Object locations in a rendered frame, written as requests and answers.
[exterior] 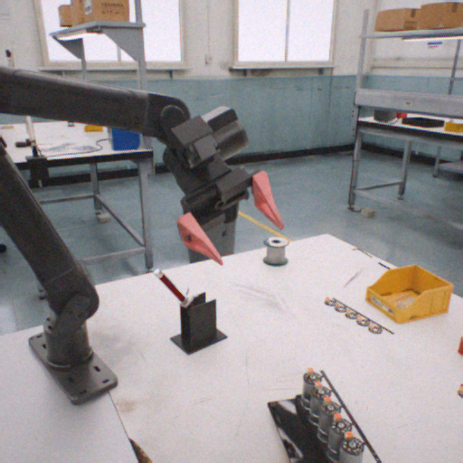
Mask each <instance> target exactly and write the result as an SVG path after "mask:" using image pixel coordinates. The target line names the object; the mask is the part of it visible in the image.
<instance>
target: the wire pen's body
mask: <svg viewBox="0 0 463 463"><path fill-rule="evenodd" d="M158 279H159V280H160V281H162V282H163V284H164V285H165V286H166V287H167V288H168V289H169V290H170V291H171V292H172V293H173V294H174V295H175V296H176V297H177V299H178V302H179V303H180V304H183V303H185V302H186V301H187V299H188V296H186V295H183V294H182V293H181V292H180V291H179V290H178V289H177V288H176V286H174V285H175V283H174V282H173V281H172V280H171V279H170V278H169V277H168V276H167V275H166V274H165V273H164V275H163V277H162V278H158Z"/></svg>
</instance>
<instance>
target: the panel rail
mask: <svg viewBox="0 0 463 463"><path fill-rule="evenodd" d="M320 373H322V375H321V376H322V377H323V378H325V380H326V382H327V383H328V386H329V388H330V389H331V390H330V392H332V393H333V394H334V396H335V397H336V398H337V399H338V400H339V403H340V404H341V406H340V407H341V408H343V409H344V411H345V413H346V414H347V416H348V419H349V420H350V421H351V422H352V423H350V425H353V426H355V428H356V429H357V432H358V434H359V435H360V437H361V438H362V440H363V444H364V446H367V448H368V449H369V450H370V452H371V453H372V455H373V458H374V460H375V461H376V463H382V461H381V459H380V458H378V455H377V454H376V452H375V451H374V449H373V447H372V445H371V443H370V441H369V440H368V438H366V437H365V435H364V434H363V432H362V430H361V428H360V427H359V425H358V423H357V422H356V420H355V419H354V417H352V414H351V413H350V411H349V410H348V409H347V407H346V406H345V404H344V402H343V399H342V398H341V396H340V395H339V393H338V392H336V390H335V388H334V386H333V385H332V383H331V382H330V380H329V379H328V377H327V375H326V373H325V372H324V370H323V371H320ZM377 459H378V460H377Z"/></svg>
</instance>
